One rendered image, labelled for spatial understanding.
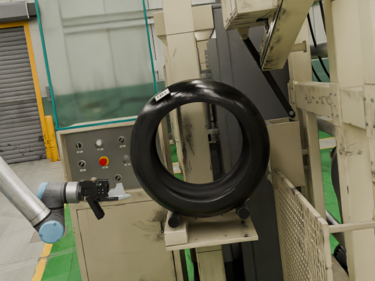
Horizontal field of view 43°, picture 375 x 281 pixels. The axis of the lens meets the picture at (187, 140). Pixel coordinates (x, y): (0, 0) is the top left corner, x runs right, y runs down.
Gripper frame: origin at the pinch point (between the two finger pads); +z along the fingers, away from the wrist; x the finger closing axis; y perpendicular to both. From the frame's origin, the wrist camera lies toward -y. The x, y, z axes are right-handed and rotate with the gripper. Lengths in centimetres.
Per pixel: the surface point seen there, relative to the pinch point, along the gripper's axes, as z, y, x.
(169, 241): 17.5, -15.5, -10.7
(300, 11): 62, 70, -37
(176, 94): 21.1, 42.9, -11.2
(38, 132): -326, -79, 877
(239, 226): 46.5, -14.0, 3.0
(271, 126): 62, 27, 19
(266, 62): 58, 55, 7
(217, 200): 36.5, 1.6, -11.9
